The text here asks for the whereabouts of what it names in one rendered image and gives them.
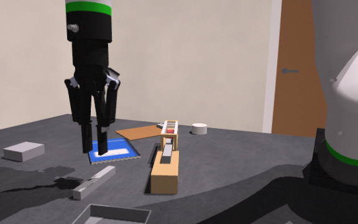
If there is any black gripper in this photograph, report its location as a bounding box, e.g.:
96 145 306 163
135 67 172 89
64 42 121 156

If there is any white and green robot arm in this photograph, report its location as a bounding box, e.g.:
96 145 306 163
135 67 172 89
65 0 358 185

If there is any white square stick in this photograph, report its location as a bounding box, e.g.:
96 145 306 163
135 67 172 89
73 166 116 200
162 139 173 164

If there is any white short cylinder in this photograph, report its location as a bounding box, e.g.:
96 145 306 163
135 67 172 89
192 123 207 135

